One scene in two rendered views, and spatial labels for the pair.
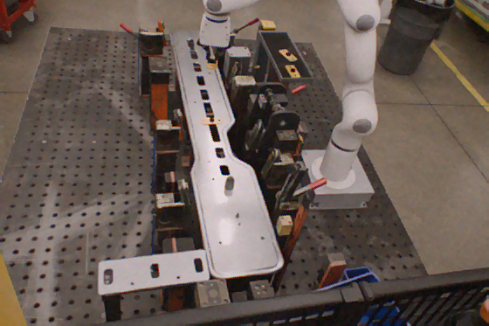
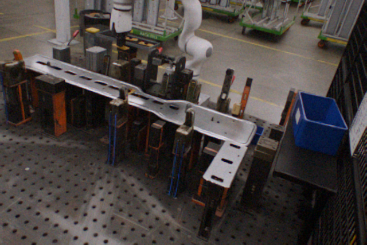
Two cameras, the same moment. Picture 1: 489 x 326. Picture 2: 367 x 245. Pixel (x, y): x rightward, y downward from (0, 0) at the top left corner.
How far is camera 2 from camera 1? 1.12 m
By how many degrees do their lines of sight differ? 42
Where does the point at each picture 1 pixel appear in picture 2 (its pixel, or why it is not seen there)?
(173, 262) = (226, 152)
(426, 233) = not seen: hidden behind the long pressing
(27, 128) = not seen: outside the picture
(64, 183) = (48, 203)
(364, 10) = not seen: outside the picture
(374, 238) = not seen: hidden behind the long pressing
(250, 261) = (245, 131)
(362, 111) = (206, 43)
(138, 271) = (222, 166)
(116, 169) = (71, 171)
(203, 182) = (175, 117)
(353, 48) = (194, 7)
